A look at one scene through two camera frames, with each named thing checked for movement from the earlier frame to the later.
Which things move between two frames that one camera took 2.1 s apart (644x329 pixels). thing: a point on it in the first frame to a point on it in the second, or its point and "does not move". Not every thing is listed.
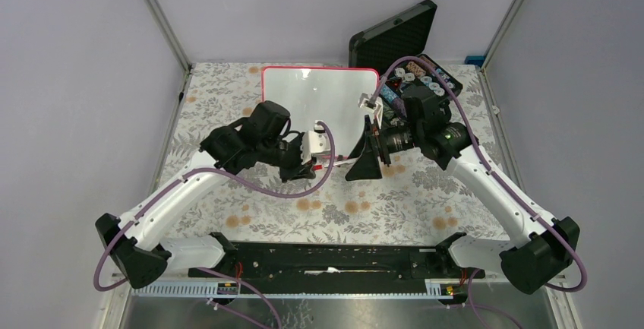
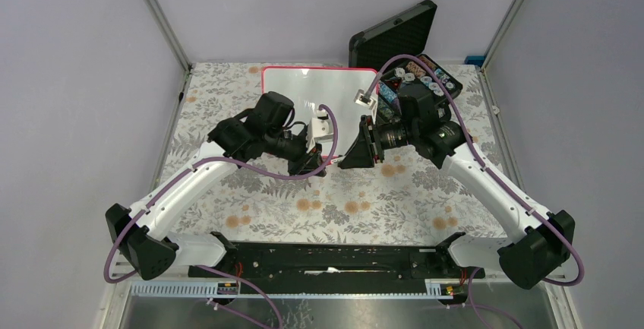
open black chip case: (407, 33) does not move
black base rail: (337, 262) does not move
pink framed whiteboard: (331, 95) does not move
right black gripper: (367, 166) to (367, 147)
